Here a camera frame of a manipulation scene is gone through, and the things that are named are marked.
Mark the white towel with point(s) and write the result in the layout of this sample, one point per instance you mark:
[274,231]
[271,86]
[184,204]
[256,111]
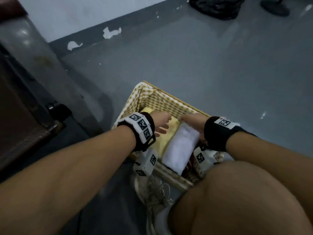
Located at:
[179,149]

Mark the person's right fingers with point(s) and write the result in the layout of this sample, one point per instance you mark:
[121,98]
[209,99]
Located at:
[186,119]

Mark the dark wooden furniture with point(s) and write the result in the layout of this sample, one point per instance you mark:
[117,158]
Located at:
[22,95]

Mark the person's right forearm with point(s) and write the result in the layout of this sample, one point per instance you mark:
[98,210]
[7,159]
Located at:
[273,159]

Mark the person's right hand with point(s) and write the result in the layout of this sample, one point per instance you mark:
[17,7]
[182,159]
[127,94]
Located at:
[196,121]

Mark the person's left fingers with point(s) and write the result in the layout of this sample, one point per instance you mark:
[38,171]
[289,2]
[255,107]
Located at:
[164,127]

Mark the white lace-up shoe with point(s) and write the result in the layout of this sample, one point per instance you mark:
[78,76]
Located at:
[154,200]

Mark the person's leg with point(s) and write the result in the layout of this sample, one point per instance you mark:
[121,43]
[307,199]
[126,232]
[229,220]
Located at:
[244,200]

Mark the black bag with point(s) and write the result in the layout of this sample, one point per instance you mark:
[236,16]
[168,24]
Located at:
[216,7]

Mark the person's left forearm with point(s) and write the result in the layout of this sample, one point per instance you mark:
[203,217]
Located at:
[66,173]

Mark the person's left hand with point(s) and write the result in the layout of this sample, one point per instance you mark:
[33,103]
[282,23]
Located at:
[160,119]

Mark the wicker basket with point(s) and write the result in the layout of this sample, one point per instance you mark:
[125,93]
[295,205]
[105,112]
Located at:
[171,177]

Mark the yellow checked basket liner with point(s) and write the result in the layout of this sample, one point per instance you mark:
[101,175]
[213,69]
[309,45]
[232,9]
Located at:
[156,100]

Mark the black round stand base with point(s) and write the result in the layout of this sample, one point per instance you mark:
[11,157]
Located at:
[275,7]

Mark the yellow folded towel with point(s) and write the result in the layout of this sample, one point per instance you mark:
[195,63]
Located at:
[168,139]

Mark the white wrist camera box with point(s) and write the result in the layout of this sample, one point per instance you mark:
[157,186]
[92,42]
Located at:
[204,160]
[146,162]

